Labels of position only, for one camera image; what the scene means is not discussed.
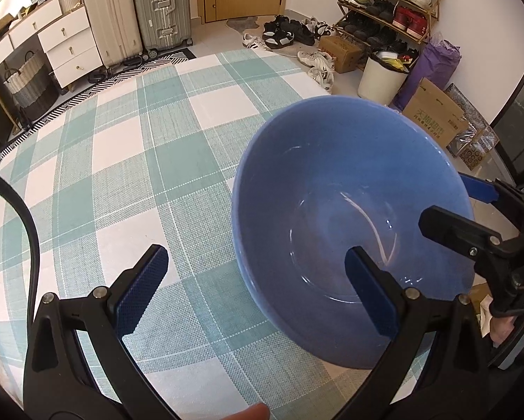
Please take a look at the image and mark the metal shoe rack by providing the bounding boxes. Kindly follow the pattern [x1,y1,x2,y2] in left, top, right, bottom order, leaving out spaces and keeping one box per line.
[334,0,446,51]

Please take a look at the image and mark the patterned wrapping sheet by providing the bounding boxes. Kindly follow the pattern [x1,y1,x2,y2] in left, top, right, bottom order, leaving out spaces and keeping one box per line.
[446,83,501,171]

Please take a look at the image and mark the small brown cardboard box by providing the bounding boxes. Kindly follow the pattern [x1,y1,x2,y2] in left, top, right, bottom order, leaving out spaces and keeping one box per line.
[319,35,363,74]

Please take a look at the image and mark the large cardboard box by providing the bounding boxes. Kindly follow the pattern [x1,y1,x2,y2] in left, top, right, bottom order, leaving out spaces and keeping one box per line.
[403,78,477,149]

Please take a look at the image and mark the thick black cable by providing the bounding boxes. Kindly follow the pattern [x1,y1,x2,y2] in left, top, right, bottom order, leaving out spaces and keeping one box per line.
[0,168,41,302]

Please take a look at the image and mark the white suitcase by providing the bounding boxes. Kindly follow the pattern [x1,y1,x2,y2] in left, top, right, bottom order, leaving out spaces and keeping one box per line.
[82,0,144,68]

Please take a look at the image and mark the person's left hand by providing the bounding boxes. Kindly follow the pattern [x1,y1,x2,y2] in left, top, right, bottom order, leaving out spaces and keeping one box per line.
[218,404,270,420]

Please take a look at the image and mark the white drawer cabinet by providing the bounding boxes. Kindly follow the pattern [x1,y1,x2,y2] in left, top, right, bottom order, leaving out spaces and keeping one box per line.
[38,6,109,90]

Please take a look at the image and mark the blue bowl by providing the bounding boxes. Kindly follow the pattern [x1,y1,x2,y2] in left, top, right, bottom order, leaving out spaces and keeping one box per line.
[232,95,476,370]

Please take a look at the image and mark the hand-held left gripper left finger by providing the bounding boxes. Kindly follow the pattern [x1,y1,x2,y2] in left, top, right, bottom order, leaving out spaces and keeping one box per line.
[22,244,179,420]

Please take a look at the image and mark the shoes on floor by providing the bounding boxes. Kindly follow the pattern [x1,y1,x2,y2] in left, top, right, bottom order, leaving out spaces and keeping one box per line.
[243,15,336,92]

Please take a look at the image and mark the white trash bin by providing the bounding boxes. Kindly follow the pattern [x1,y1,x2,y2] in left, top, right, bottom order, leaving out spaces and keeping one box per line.
[358,50,409,106]

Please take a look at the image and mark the white vanity desk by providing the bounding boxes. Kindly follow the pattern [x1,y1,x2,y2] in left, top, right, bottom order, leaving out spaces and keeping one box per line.
[0,0,85,79]

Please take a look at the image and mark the woven laundry basket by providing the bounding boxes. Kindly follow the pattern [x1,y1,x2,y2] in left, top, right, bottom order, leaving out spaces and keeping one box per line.
[3,50,59,119]

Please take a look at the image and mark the silver suitcase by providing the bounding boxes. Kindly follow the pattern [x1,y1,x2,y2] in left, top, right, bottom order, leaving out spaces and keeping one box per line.
[130,0,193,53]

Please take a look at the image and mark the cardboard box with bold print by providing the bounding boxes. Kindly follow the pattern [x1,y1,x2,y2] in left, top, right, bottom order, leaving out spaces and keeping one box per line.
[467,284,492,337]

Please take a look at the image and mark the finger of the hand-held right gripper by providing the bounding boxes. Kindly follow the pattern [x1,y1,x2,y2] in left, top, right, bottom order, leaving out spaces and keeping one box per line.
[459,174,524,232]
[419,205,505,261]

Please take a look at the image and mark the person's right hand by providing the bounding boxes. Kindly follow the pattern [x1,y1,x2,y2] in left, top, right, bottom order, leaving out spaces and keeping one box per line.
[489,313,524,346]

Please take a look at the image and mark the purple bag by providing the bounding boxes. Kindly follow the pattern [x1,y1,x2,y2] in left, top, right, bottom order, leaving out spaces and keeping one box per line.
[397,37,461,110]

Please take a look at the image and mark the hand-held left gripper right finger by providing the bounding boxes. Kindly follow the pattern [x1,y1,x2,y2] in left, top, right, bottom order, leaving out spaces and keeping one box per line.
[335,246,493,420]

